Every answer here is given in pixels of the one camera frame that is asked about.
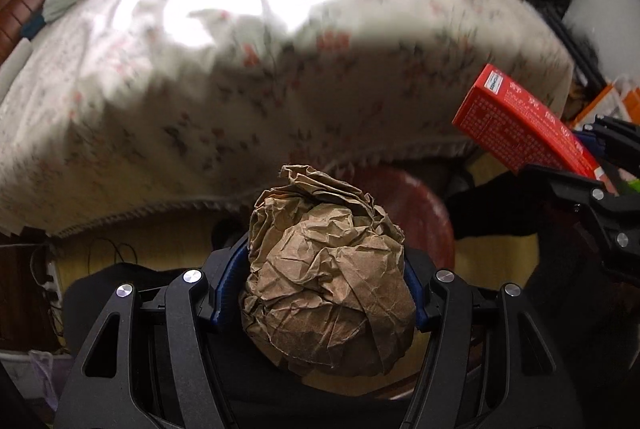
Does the floral bedspread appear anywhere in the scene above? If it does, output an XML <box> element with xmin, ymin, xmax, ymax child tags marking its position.
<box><xmin>0</xmin><ymin>0</ymin><xmax>576</xmax><ymax>238</ymax></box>

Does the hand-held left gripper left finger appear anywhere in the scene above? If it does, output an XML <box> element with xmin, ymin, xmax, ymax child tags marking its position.
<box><xmin>52</xmin><ymin>235</ymin><xmax>252</xmax><ymax>429</ymax></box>

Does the brown padded headboard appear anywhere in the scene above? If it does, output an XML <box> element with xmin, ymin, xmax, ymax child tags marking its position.
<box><xmin>0</xmin><ymin>0</ymin><xmax>49</xmax><ymax>66</ymax></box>

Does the orange paper bag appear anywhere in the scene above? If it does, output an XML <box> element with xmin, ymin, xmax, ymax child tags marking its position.
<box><xmin>570</xmin><ymin>82</ymin><xmax>640</xmax><ymax>131</ymax></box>

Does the black floor cable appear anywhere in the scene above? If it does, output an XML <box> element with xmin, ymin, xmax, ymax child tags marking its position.
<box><xmin>84</xmin><ymin>236</ymin><xmax>139</xmax><ymax>271</ymax></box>

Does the red cardboard box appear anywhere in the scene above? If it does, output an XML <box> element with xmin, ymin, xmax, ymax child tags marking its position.
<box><xmin>451</xmin><ymin>63</ymin><xmax>617</xmax><ymax>196</ymax></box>

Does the dark wooden cabinet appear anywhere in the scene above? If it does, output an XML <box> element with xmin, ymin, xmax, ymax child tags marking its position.
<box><xmin>0</xmin><ymin>229</ymin><xmax>64</xmax><ymax>353</ymax></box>

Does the brown paper ball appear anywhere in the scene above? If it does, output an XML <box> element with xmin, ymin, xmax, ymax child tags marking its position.
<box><xmin>240</xmin><ymin>164</ymin><xmax>419</xmax><ymax>378</ymax></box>

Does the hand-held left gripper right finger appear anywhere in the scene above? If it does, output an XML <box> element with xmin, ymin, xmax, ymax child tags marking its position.
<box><xmin>400</xmin><ymin>253</ymin><xmax>588</xmax><ymax>429</ymax></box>

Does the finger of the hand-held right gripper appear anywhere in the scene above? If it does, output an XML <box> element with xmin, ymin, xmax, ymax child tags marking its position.
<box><xmin>574</xmin><ymin>114</ymin><xmax>640</xmax><ymax>171</ymax></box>
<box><xmin>519</xmin><ymin>164</ymin><xmax>640</xmax><ymax>284</ymax></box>

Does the purple plastic bag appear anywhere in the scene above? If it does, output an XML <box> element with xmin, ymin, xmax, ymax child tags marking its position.
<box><xmin>27</xmin><ymin>349</ymin><xmax>76</xmax><ymax>426</ymax></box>

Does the white power strip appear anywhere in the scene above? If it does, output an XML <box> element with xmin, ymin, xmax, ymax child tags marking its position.
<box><xmin>42</xmin><ymin>259</ymin><xmax>64</xmax><ymax>306</ymax></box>

